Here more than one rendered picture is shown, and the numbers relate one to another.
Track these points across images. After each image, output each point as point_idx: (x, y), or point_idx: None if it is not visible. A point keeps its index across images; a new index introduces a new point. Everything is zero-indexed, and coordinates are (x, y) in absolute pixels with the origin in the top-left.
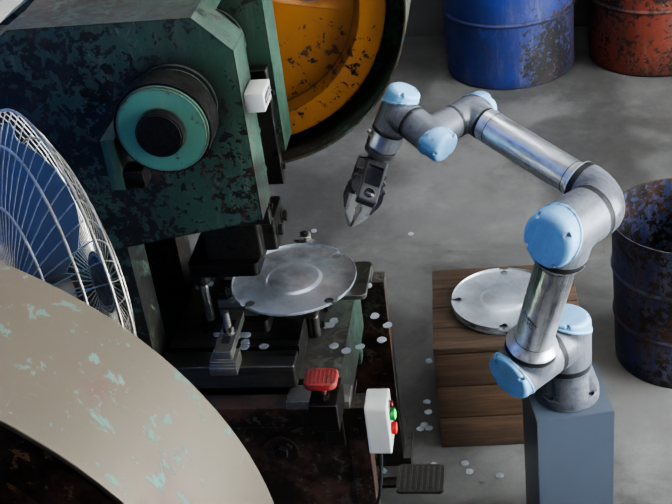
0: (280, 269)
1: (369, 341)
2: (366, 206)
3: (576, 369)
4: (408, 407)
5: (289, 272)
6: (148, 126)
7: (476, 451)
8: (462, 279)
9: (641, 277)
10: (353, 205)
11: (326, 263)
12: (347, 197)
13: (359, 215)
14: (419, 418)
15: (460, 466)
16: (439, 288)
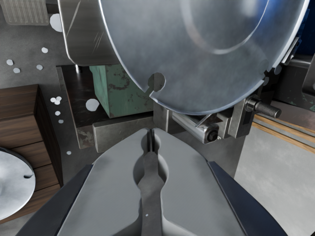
0: (250, 26)
1: (89, 94)
2: (111, 197)
3: None
4: (71, 115)
5: (238, 12)
6: None
7: (11, 82)
8: (35, 200)
9: None
10: (180, 180)
11: (172, 53)
12: (237, 208)
13: (134, 152)
14: (62, 107)
15: (18, 67)
16: (53, 185)
